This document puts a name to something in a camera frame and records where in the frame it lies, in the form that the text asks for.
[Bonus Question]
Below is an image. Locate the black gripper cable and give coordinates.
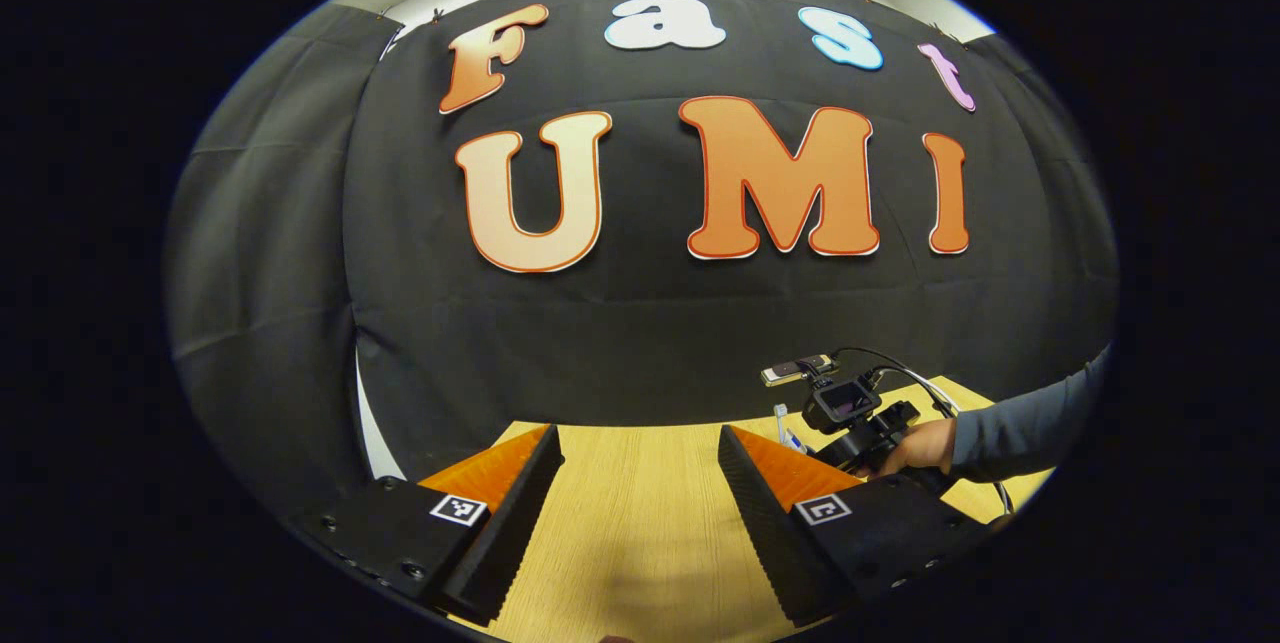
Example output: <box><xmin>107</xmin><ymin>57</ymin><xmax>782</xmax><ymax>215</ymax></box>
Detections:
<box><xmin>830</xmin><ymin>347</ymin><xmax>961</xmax><ymax>416</ymax></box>

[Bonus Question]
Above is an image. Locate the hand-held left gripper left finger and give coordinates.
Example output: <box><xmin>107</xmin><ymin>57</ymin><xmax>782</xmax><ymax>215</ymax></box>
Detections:
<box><xmin>290</xmin><ymin>423</ymin><xmax>566</xmax><ymax>627</ymax></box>

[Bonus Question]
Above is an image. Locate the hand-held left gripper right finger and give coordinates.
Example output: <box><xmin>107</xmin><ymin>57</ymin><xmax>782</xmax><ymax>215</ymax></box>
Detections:
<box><xmin>717</xmin><ymin>425</ymin><xmax>991</xmax><ymax>627</ymax></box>

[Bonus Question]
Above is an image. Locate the wooden desktop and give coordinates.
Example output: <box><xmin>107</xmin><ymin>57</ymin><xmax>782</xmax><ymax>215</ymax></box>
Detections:
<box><xmin>480</xmin><ymin>373</ymin><xmax>1056</xmax><ymax>643</ymax></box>

